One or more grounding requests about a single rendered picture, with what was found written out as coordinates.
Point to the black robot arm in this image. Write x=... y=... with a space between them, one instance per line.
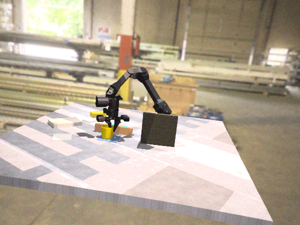
x=140 y=73

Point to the tan flat bar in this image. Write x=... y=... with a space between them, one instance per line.
x=122 y=130

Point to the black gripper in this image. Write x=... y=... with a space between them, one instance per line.
x=112 y=115

